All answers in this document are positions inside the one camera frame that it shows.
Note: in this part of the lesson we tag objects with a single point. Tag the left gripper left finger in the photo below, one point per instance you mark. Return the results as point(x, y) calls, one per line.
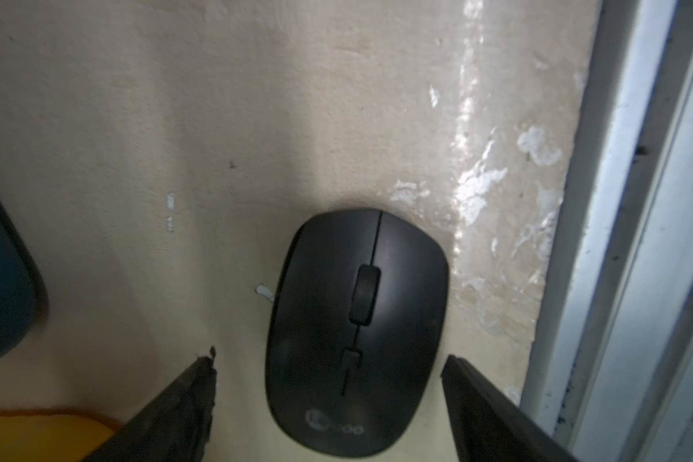
point(175, 426)

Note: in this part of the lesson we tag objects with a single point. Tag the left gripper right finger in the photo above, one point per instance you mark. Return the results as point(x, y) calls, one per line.
point(486, 426)

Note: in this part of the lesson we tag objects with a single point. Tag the yellow plastic storage box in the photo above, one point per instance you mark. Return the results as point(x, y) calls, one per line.
point(52, 435)

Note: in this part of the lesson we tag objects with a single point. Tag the black mouse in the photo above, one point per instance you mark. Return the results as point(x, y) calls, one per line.
point(358, 315)

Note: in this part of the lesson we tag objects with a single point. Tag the teal plastic storage box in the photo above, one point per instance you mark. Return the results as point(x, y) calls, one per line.
point(23, 298)

